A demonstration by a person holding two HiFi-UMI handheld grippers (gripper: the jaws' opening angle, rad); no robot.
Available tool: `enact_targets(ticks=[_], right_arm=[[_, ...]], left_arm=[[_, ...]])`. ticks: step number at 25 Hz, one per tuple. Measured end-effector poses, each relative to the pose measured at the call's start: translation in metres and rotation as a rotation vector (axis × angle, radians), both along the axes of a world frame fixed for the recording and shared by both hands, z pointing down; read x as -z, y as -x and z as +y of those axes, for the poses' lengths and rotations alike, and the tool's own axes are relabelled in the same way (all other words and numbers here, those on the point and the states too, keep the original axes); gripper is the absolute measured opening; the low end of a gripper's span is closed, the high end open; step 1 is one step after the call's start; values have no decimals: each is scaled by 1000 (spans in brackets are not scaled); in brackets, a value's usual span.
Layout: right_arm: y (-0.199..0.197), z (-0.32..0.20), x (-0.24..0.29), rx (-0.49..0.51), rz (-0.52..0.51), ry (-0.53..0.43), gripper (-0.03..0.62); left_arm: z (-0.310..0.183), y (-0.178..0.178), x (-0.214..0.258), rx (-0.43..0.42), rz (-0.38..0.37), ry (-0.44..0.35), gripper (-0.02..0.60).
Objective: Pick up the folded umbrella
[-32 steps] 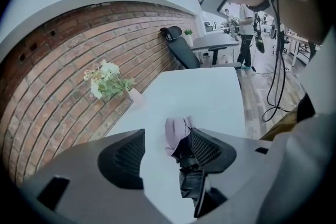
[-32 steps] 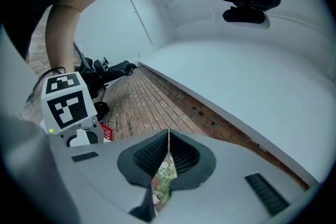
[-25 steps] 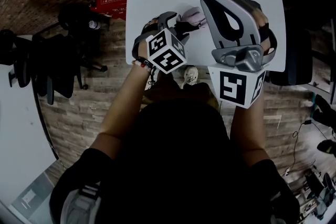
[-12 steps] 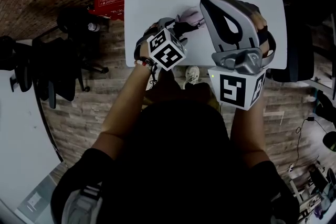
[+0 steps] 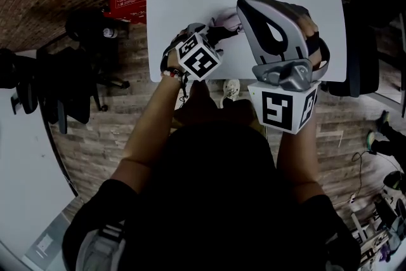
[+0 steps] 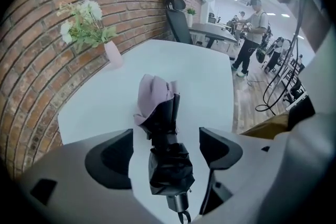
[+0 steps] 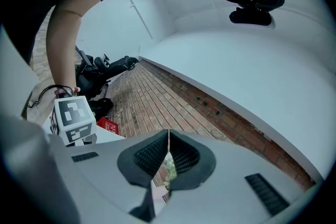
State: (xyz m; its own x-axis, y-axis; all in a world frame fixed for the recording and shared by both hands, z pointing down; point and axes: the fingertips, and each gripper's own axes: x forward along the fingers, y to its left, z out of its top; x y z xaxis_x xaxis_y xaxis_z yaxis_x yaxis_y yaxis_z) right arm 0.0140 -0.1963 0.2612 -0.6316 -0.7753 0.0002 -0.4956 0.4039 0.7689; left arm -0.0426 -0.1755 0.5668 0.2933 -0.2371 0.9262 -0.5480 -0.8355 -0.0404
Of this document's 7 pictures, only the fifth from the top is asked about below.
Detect thin black wrist cord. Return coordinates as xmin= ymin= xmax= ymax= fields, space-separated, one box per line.
xmin=179 ymin=72 xmax=191 ymax=105

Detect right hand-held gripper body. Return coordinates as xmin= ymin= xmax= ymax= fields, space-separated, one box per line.
xmin=236 ymin=0 xmax=331 ymax=135

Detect person's left forearm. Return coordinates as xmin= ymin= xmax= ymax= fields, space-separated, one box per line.
xmin=122 ymin=74 xmax=191 ymax=169

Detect person's right white shoe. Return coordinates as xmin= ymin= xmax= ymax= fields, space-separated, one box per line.
xmin=221 ymin=78 xmax=241 ymax=102

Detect person's right hand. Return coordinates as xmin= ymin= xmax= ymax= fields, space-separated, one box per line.
xmin=297 ymin=13 xmax=320 ymax=41

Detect person's right forearm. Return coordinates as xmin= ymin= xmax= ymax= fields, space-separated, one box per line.
xmin=276 ymin=117 xmax=318 ymax=183

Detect white curved desk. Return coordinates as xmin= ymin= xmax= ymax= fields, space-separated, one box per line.
xmin=0 ymin=49 xmax=79 ymax=271

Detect grey desk with white frame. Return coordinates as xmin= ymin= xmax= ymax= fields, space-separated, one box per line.
xmin=398 ymin=12 xmax=406 ymax=118

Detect small black office chair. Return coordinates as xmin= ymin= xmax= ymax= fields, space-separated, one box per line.
xmin=0 ymin=47 xmax=41 ymax=115

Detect black shoe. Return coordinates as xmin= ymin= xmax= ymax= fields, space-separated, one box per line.
xmin=383 ymin=170 xmax=406 ymax=194

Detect white socket plate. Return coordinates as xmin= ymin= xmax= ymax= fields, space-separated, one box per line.
xmin=36 ymin=233 xmax=53 ymax=253

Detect person's left hand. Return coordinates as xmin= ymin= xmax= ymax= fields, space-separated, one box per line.
xmin=164 ymin=48 xmax=188 ymax=74

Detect cluttered equipment rack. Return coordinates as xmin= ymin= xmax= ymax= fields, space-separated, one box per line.
xmin=348 ymin=190 xmax=406 ymax=271

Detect large black office chair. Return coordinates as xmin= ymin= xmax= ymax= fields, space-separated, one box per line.
xmin=36 ymin=9 xmax=131 ymax=134

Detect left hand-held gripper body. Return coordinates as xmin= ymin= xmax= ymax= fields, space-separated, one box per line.
xmin=160 ymin=23 xmax=223 ymax=83

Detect person's black shirt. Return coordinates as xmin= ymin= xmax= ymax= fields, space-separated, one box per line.
xmin=62 ymin=122 xmax=362 ymax=271

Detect black charger cable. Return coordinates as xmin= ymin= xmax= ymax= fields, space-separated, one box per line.
xmin=351 ymin=150 xmax=378 ymax=201

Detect beaded bracelet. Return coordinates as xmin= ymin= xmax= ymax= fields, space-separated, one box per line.
xmin=160 ymin=68 xmax=188 ymax=82

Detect person's olive trousers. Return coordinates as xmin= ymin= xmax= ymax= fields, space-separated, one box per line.
xmin=173 ymin=81 xmax=267 ymax=137

